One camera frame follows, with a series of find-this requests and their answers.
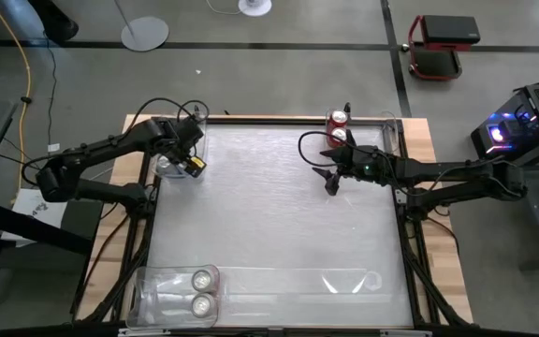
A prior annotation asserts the thin black floor cable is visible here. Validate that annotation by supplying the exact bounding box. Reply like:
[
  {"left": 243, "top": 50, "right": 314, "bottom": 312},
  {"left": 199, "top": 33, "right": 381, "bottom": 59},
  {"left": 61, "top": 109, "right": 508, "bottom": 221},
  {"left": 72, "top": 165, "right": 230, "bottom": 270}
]
[{"left": 42, "top": 32, "right": 60, "bottom": 137}]

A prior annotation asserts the person's shoe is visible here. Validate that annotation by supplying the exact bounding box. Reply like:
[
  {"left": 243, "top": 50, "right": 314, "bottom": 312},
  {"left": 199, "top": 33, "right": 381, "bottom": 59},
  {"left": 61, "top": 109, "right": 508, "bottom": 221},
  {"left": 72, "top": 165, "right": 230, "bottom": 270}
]
[{"left": 28, "top": 0, "right": 80, "bottom": 42}]

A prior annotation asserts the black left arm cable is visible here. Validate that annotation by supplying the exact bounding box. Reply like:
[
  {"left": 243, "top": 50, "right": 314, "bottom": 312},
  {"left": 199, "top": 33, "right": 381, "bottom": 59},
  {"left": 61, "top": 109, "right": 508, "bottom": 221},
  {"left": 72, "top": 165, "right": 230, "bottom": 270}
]
[{"left": 124, "top": 96, "right": 211, "bottom": 137}]

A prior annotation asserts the red and black cart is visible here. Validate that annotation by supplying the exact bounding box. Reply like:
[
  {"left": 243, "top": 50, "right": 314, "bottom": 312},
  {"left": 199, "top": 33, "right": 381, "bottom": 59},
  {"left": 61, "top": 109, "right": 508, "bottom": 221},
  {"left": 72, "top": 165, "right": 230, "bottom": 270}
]
[{"left": 407, "top": 14, "right": 482, "bottom": 81}]

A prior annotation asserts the clear plastic bin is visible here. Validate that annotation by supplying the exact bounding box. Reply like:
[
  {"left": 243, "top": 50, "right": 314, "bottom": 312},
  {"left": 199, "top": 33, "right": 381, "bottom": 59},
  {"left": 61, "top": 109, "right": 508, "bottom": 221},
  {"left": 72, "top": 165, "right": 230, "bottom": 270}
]
[
  {"left": 153, "top": 114, "right": 209, "bottom": 183},
  {"left": 324, "top": 110, "right": 400, "bottom": 163},
  {"left": 124, "top": 264, "right": 222, "bottom": 330}
]

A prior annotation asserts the yellow floor cable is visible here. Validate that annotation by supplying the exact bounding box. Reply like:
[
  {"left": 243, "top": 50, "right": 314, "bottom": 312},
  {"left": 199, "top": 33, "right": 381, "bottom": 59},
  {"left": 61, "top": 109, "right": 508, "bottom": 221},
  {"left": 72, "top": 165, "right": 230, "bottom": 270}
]
[{"left": 0, "top": 0, "right": 33, "bottom": 193}]

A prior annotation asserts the person's leg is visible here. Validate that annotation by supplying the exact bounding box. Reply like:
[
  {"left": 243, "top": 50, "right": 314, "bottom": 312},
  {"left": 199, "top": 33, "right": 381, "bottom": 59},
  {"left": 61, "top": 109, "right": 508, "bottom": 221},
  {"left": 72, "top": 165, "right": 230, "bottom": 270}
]
[{"left": 0, "top": 0, "right": 46, "bottom": 37}]

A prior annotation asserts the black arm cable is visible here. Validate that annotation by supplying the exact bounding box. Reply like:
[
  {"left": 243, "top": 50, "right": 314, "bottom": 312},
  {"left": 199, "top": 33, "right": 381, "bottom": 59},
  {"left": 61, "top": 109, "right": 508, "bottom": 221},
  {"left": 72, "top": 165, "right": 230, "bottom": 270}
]
[
  {"left": 124, "top": 96, "right": 211, "bottom": 137},
  {"left": 297, "top": 130, "right": 345, "bottom": 169}
]

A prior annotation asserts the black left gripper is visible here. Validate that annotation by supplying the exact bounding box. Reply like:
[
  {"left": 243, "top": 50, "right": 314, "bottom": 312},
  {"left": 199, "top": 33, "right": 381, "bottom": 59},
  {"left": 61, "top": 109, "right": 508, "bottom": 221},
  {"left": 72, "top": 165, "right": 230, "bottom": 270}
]
[{"left": 163, "top": 116, "right": 209, "bottom": 181}]

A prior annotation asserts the white printed paper sheet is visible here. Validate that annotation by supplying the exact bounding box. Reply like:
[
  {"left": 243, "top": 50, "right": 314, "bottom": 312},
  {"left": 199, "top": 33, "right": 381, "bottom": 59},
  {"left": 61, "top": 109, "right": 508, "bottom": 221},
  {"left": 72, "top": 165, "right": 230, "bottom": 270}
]
[{"left": 0, "top": 187, "right": 69, "bottom": 244}]

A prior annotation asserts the red soda can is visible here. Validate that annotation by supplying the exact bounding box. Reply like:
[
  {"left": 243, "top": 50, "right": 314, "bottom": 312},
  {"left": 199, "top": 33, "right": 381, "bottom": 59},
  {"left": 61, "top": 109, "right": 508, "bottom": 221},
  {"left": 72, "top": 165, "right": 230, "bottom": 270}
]
[
  {"left": 328, "top": 126, "right": 350, "bottom": 150},
  {"left": 326, "top": 109, "right": 349, "bottom": 132}
]

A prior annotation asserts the white fan base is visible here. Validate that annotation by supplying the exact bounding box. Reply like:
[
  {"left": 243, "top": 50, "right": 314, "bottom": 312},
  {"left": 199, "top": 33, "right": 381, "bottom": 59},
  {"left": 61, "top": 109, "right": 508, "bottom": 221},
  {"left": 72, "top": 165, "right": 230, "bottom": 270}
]
[{"left": 238, "top": 0, "right": 273, "bottom": 18}]

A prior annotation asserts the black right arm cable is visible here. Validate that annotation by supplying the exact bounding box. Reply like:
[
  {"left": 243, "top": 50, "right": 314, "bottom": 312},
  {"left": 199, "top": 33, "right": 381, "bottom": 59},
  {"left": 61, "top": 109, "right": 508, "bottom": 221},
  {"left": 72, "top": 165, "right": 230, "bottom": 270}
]
[{"left": 297, "top": 130, "right": 345, "bottom": 169}]

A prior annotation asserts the black metal table frame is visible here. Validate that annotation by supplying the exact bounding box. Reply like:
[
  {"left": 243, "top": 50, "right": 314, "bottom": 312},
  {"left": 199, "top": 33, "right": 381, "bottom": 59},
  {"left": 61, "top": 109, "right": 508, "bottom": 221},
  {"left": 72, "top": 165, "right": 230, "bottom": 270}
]
[{"left": 70, "top": 114, "right": 472, "bottom": 329}]

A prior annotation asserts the black side table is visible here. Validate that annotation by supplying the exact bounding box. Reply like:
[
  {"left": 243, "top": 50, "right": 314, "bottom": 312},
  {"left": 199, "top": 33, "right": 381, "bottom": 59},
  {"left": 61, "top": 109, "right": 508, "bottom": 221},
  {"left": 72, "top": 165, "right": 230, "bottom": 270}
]
[{"left": 0, "top": 100, "right": 95, "bottom": 310}]

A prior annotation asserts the thin white floor cable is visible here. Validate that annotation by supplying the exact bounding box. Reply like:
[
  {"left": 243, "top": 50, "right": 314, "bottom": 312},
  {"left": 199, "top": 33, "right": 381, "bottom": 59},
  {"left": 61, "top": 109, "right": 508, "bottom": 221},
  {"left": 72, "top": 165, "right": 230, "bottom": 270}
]
[{"left": 203, "top": 0, "right": 242, "bottom": 16}]

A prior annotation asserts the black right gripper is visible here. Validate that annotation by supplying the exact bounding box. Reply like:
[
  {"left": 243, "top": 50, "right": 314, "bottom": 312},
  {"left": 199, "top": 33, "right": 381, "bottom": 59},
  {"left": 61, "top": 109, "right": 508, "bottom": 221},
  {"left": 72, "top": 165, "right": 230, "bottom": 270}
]
[{"left": 312, "top": 129, "right": 395, "bottom": 197}]

